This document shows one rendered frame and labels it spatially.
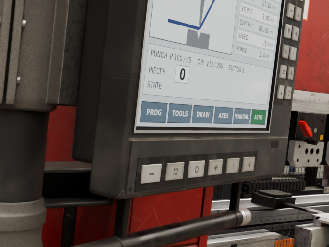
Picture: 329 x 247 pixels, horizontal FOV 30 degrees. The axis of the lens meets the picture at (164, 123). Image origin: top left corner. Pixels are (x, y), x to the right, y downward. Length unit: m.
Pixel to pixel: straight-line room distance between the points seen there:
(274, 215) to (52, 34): 1.68
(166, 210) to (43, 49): 0.59
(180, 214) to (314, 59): 0.82
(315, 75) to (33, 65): 1.31
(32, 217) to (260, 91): 0.40
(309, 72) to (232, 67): 1.04
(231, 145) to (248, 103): 0.07
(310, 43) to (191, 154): 1.15
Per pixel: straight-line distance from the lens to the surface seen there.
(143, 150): 0.68
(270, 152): 0.99
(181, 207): 1.25
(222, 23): 0.81
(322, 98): 1.95
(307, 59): 1.87
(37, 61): 0.71
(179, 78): 0.73
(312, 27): 1.88
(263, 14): 0.92
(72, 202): 1.11
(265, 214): 2.25
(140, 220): 1.18
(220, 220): 0.92
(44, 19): 0.71
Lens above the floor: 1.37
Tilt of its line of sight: 3 degrees down
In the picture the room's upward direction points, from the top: 6 degrees clockwise
